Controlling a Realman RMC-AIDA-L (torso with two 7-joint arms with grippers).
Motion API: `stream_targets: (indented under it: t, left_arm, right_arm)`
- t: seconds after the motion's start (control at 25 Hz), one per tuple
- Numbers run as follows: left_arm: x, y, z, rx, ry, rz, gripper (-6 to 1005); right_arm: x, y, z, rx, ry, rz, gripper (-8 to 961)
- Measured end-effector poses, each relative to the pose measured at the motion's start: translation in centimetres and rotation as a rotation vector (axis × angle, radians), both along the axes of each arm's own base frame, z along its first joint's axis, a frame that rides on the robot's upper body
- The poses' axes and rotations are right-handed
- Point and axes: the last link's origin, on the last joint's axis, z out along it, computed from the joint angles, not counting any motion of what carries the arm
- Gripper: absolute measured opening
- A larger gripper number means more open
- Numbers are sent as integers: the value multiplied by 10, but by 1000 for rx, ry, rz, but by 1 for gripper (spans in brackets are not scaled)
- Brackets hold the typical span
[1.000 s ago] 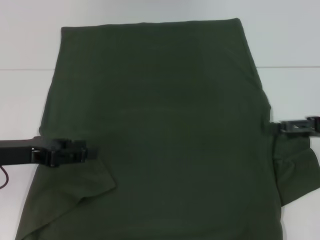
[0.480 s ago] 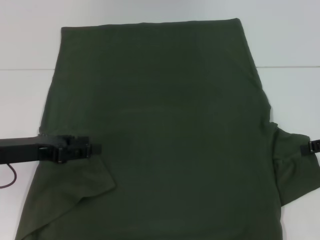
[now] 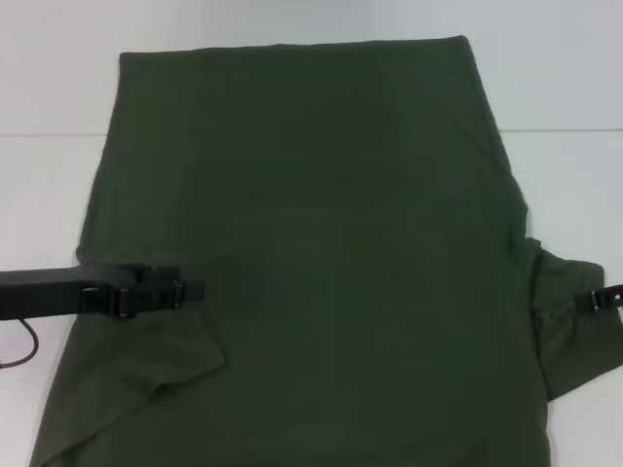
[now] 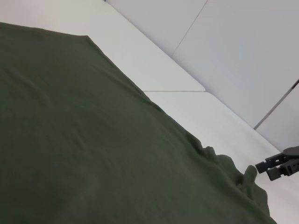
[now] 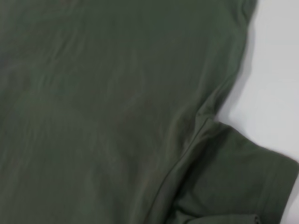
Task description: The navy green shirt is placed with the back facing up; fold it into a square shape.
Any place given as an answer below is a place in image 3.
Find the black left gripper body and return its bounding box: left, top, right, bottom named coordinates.
left=0, top=262, right=133, bottom=322

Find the dark green shirt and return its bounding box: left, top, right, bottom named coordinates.
left=26, top=34, right=623, bottom=467

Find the dark red left cable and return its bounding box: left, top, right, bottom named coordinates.
left=0, top=316, right=41, bottom=370

